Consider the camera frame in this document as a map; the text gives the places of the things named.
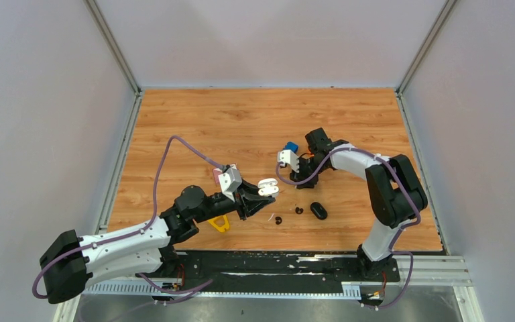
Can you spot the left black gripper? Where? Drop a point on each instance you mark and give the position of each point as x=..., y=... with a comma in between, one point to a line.
x=252, y=201

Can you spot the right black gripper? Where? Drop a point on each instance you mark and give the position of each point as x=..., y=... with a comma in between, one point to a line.
x=300, y=176

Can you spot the white earbud charging case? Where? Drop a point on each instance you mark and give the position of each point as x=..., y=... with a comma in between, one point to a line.
x=268, y=187

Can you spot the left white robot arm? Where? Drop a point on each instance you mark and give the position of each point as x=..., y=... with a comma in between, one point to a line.
x=72, y=262

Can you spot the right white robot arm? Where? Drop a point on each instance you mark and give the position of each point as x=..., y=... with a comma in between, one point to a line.
x=395, y=192

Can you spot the black earbud case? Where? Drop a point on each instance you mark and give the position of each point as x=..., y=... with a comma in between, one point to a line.
x=318, y=211

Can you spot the blue toy brick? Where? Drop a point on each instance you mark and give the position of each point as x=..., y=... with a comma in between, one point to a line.
x=292, y=147

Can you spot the pink snack packet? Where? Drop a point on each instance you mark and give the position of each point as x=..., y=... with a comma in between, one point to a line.
x=218, y=171

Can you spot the yellow triangular plastic piece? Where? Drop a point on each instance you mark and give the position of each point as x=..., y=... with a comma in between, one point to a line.
x=220, y=223

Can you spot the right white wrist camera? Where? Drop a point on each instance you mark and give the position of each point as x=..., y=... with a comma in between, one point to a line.
x=287, y=158

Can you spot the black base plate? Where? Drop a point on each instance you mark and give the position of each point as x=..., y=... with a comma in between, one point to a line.
x=271, y=271

